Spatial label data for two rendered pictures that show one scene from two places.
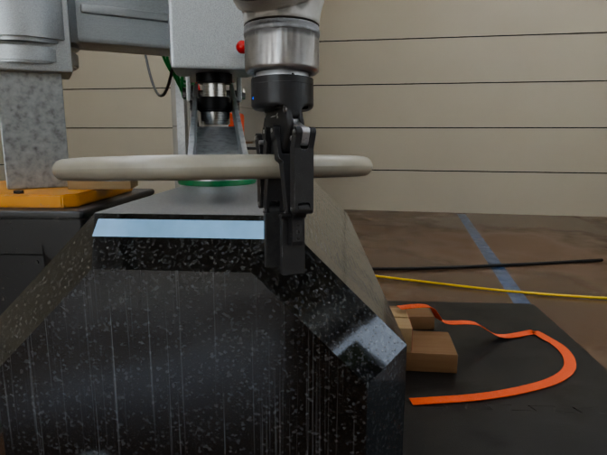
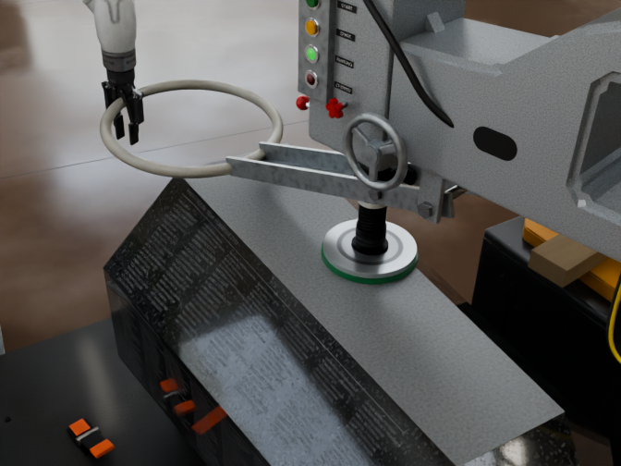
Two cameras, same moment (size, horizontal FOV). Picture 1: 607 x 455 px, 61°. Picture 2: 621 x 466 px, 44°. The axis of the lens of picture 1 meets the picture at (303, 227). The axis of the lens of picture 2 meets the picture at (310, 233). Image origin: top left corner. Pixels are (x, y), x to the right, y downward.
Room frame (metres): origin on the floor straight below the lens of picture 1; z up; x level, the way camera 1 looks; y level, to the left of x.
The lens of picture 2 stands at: (2.54, -0.68, 1.87)
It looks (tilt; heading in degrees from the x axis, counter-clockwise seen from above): 35 degrees down; 144
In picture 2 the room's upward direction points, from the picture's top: 1 degrees clockwise
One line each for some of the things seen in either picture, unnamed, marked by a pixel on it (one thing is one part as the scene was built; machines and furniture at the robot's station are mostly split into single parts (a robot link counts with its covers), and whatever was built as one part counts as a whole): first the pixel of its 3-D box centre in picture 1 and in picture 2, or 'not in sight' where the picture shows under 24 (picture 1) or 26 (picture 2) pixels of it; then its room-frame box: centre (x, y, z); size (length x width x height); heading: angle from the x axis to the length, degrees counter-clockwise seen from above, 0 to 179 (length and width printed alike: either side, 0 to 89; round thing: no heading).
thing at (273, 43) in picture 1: (282, 53); (119, 56); (0.65, 0.03, 1.06); 0.09 x 0.09 x 0.06
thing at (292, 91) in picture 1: (282, 116); (121, 81); (0.64, 0.03, 0.99); 0.08 x 0.07 x 0.09; 25
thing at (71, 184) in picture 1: (103, 180); (573, 252); (1.72, 0.67, 0.81); 0.20 x 0.10 x 0.05; 94
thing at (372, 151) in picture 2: not in sight; (387, 145); (1.61, 0.15, 1.20); 0.15 x 0.10 x 0.15; 10
